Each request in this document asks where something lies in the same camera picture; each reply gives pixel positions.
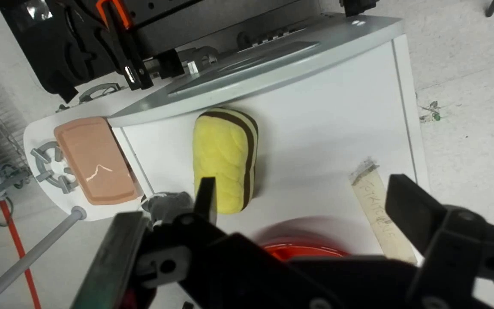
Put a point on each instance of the white toy stove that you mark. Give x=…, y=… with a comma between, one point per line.
x=54, y=174

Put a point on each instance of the masking tape strip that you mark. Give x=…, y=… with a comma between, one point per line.
x=372, y=196

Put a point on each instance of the grey teddy bear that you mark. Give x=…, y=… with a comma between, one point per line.
x=166, y=207

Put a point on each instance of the grey metal rod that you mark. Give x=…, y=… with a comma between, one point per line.
x=17, y=270

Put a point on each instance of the red plastic bowl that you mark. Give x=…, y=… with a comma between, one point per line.
x=303, y=237

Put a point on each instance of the pink toy cutting board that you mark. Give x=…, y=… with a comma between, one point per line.
x=97, y=162

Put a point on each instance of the orange black clamp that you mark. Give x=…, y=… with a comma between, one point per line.
x=119, y=25

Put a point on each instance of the yellow plush sandwich toy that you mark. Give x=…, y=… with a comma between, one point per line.
x=226, y=146

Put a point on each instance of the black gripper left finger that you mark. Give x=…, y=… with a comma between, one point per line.
x=207, y=200

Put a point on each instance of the black perforated breadboard table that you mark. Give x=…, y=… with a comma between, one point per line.
x=68, y=45

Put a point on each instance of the white cabinet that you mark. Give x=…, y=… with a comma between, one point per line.
x=325, y=98

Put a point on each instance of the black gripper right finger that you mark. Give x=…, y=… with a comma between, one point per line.
x=414, y=212

